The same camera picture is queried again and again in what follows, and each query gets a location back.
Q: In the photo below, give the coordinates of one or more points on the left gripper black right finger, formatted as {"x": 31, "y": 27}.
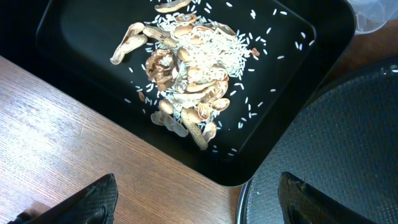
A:
{"x": 302, "y": 203}

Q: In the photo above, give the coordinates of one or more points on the black rectangular tray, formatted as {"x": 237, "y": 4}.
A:
{"x": 70, "y": 43}

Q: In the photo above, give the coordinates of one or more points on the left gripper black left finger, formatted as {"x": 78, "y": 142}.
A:
{"x": 94, "y": 204}

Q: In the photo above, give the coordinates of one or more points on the clear plastic bin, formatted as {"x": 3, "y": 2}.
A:
{"x": 371, "y": 15}

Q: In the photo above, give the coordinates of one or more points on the round black tray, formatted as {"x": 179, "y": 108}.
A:
{"x": 344, "y": 143}

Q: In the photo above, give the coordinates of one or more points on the food scraps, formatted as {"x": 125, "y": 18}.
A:
{"x": 208, "y": 71}

